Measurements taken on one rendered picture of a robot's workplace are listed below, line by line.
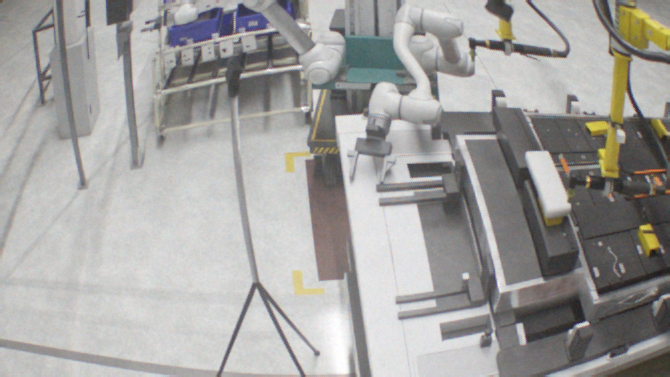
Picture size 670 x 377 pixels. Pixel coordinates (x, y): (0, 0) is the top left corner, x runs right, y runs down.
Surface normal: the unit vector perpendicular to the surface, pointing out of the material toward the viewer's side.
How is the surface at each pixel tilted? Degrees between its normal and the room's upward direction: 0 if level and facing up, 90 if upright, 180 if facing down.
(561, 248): 0
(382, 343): 0
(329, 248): 0
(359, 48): 90
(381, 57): 90
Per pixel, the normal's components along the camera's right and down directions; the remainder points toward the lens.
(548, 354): -0.02, -0.80
